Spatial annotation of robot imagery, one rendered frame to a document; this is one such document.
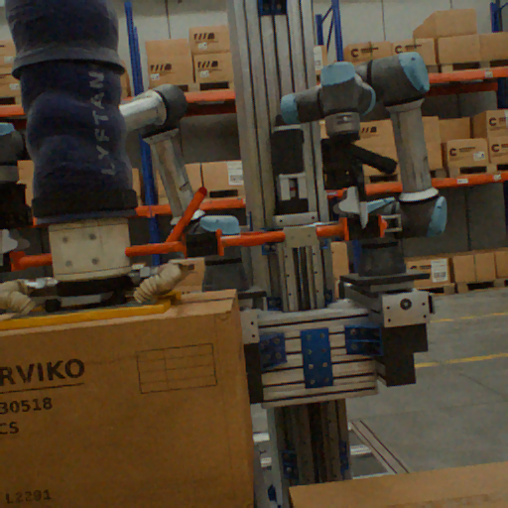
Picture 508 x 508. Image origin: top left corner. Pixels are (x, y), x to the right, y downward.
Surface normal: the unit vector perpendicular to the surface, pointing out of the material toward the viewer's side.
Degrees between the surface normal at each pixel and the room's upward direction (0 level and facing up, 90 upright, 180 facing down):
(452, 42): 88
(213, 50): 94
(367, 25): 90
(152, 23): 90
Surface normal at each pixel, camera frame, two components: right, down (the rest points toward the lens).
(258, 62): 0.11, 0.04
